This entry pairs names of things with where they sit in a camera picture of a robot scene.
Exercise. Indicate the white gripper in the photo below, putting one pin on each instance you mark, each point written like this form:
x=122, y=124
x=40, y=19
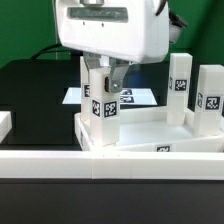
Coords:
x=131, y=30

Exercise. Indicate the white desk tabletop tray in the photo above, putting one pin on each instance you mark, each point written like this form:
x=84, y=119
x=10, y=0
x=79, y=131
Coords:
x=146, y=130

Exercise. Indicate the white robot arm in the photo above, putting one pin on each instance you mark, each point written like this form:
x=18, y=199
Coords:
x=175, y=25

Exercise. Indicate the fiducial marker sheet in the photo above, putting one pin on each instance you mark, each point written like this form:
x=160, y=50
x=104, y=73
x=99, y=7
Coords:
x=129, y=96

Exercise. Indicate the white front fence bar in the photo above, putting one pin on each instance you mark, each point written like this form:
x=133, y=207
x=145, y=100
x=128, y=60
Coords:
x=115, y=165

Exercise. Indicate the white left fence block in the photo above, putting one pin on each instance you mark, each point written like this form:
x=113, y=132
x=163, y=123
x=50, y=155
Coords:
x=5, y=124

